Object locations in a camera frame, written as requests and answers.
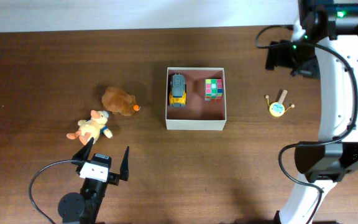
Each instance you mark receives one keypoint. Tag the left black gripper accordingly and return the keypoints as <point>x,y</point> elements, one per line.
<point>114,178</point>

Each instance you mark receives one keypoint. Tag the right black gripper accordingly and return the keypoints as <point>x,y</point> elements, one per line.
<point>275,58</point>

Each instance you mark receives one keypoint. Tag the yellow wooden rattle drum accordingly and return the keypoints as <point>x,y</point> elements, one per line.
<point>277,109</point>

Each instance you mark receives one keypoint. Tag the brown plush bear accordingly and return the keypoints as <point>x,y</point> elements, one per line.
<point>119,101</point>

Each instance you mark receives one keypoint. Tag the multicolour puzzle cube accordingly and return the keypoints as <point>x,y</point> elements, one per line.
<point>213,89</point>

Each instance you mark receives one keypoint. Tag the yellow grey toy truck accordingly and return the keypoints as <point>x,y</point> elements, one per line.
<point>177,94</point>

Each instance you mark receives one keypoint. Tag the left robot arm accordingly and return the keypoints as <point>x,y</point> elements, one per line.
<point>83,207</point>

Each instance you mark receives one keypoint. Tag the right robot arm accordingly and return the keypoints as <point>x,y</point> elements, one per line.
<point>324,45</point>

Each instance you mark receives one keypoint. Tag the yellow plush duck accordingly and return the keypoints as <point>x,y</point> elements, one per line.
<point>92,128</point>

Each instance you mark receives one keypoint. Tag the white cardboard box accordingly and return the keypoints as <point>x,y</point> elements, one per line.
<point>198,114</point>

